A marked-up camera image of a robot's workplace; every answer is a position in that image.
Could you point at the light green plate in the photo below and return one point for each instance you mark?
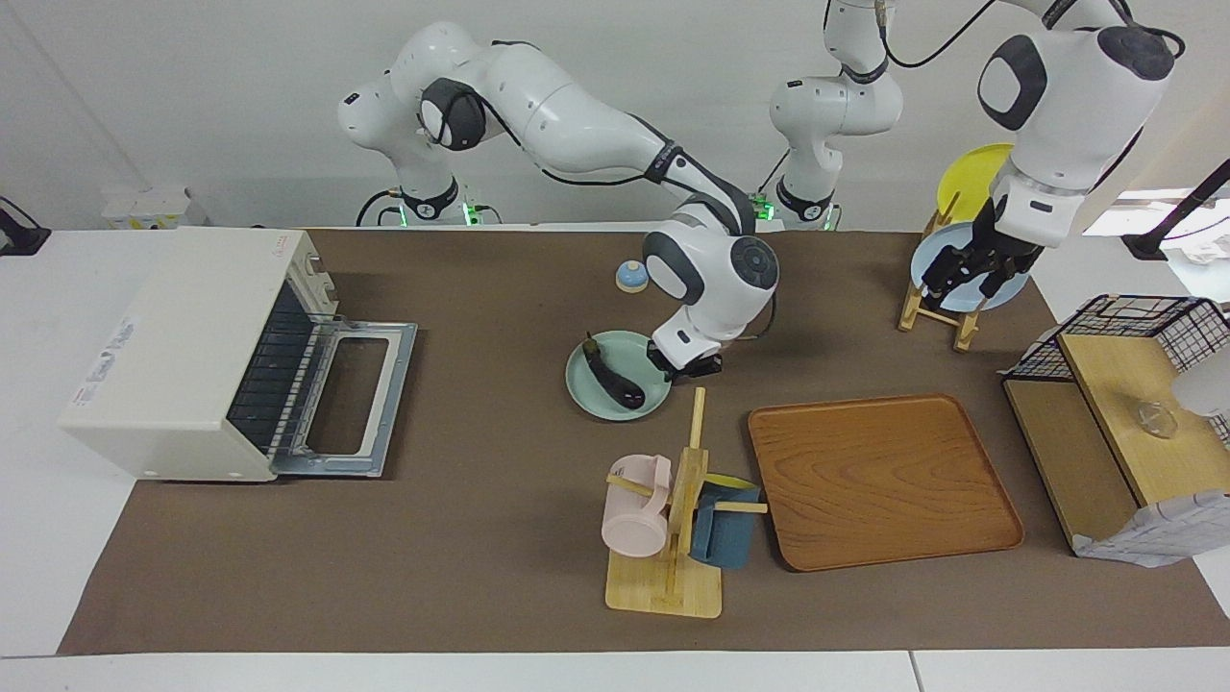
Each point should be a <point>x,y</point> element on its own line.
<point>588,386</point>

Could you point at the black stand clamp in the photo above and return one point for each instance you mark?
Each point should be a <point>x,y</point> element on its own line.
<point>19,231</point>

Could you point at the light blue plate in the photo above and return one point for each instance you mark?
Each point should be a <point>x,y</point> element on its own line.
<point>937,240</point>

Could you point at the black camera stand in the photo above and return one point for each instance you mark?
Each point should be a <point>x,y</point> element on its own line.
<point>1182,216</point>

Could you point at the small blue bell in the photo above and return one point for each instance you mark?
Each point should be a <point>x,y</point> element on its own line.
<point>631,279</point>

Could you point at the brown wooden tray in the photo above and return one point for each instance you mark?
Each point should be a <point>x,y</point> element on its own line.
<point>884,481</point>

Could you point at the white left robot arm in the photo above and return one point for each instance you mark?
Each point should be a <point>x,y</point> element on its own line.
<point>1076,106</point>

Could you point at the white box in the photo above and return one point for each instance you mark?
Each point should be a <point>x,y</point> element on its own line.
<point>144,207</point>

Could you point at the clear glass cup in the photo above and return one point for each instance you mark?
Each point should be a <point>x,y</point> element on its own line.
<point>1158,419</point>

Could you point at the white toaster oven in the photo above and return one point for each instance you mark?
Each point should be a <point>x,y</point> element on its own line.
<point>183,356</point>

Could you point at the brown table mat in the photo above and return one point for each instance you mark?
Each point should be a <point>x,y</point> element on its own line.
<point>480,538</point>

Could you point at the wooden dish rack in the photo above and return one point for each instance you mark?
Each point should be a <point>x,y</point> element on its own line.
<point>918,308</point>

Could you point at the yellow plate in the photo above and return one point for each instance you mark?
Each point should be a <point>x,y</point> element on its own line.
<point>971,178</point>

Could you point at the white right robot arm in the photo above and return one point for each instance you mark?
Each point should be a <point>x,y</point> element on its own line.
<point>557,106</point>

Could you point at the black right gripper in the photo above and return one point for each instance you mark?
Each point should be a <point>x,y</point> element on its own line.
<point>687,365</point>

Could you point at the wooden mug tree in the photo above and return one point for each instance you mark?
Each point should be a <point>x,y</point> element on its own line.
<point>663,588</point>

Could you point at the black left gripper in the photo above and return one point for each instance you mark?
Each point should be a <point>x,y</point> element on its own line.
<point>1009,245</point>

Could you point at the dark purple eggplant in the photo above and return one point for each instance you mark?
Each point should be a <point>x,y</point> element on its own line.
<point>615,380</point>

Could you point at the dark blue mug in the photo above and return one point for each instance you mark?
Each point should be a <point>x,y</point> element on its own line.
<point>725,533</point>

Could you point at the pink mug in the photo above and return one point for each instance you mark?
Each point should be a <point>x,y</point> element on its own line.
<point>634,519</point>

